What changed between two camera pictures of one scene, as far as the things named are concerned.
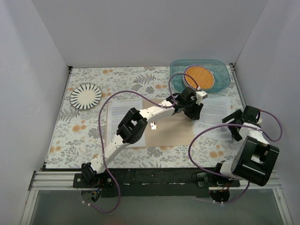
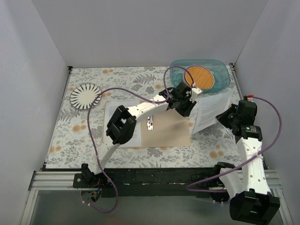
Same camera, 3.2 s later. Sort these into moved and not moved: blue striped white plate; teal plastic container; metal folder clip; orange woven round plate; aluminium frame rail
Moved: metal folder clip
Not moved: orange woven round plate; aluminium frame rail; blue striped white plate; teal plastic container
